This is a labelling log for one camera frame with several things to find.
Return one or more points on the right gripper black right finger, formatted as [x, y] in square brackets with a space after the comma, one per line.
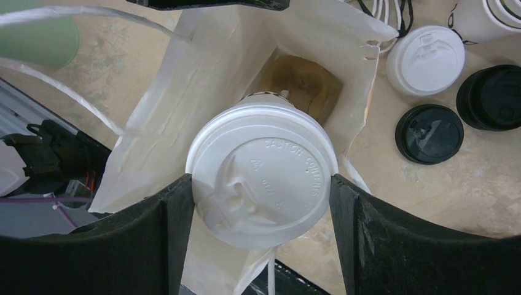
[386, 250]

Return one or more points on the single black cup lid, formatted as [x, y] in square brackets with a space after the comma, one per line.
[429, 134]

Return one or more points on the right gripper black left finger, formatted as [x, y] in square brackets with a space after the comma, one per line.
[138, 250]

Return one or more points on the blue checkered paper bag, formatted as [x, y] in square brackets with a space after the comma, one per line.
[396, 13]

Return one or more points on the brown pulp cup carrier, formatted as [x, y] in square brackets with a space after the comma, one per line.
[312, 88]

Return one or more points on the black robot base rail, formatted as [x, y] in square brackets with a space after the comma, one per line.
[287, 281]

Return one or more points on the brown kraft paper bag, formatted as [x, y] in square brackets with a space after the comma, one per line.
[217, 58]

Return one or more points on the white paper cup stack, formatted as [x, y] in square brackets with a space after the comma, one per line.
[474, 22]

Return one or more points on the white cup lid stack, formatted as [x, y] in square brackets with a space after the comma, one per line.
[425, 62]

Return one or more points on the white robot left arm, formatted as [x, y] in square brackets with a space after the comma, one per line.
[46, 161]

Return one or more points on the white paper coffee cup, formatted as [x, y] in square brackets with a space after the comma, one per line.
[265, 97]

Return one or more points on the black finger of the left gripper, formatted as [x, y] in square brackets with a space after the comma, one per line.
[167, 5]

